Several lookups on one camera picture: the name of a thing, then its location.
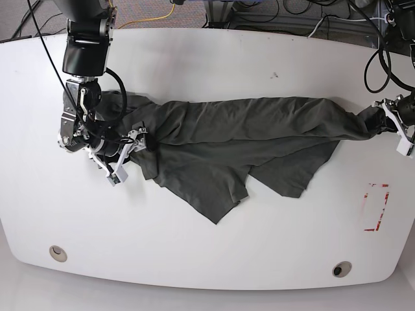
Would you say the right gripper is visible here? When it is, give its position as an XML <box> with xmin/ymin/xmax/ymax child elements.
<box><xmin>88</xmin><ymin>121</ymin><xmax>148</xmax><ymax>177</ymax></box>

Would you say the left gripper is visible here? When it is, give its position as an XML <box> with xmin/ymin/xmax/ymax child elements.
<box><xmin>372</xmin><ymin>94</ymin><xmax>414</xmax><ymax>143</ymax></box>

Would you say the dark grey t-shirt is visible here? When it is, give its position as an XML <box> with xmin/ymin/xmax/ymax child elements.
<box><xmin>97</xmin><ymin>91</ymin><xmax>395</xmax><ymax>223</ymax></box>

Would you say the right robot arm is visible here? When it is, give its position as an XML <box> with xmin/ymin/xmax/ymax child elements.
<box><xmin>55</xmin><ymin>1</ymin><xmax>147</xmax><ymax>185</ymax></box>

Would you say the red tape rectangle marking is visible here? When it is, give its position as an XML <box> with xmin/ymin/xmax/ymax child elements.
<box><xmin>360</xmin><ymin>183</ymin><xmax>390</xmax><ymax>232</ymax></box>

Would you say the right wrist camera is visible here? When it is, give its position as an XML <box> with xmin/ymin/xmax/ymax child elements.
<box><xmin>106</xmin><ymin>167</ymin><xmax>128</xmax><ymax>186</ymax></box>

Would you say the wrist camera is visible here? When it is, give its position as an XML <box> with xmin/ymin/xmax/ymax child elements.
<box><xmin>396</xmin><ymin>138</ymin><xmax>414</xmax><ymax>157</ymax></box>
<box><xmin>106</xmin><ymin>167</ymin><xmax>128</xmax><ymax>186</ymax></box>

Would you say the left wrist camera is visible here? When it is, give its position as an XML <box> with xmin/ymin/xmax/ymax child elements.
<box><xmin>396</xmin><ymin>138</ymin><xmax>414</xmax><ymax>157</ymax></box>

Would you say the white cable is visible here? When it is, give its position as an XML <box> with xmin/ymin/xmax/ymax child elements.
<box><xmin>307</xmin><ymin>14</ymin><xmax>390</xmax><ymax>38</ymax></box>

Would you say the left table cable grommet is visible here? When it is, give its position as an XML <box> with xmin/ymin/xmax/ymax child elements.
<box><xmin>49</xmin><ymin>246</ymin><xmax>67</xmax><ymax>262</ymax></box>

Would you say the table cable grommet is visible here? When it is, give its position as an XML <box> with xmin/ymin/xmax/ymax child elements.
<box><xmin>332</xmin><ymin>261</ymin><xmax>352</xmax><ymax>278</ymax></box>
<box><xmin>49</xmin><ymin>246</ymin><xmax>67</xmax><ymax>262</ymax></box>

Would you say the yellow cable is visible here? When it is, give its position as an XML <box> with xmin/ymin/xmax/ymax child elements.
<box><xmin>117</xmin><ymin>0</ymin><xmax>178</xmax><ymax>30</ymax></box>

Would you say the right table cable grommet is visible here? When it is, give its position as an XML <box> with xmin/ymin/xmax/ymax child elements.
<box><xmin>332</xmin><ymin>261</ymin><xmax>352</xmax><ymax>278</ymax></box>

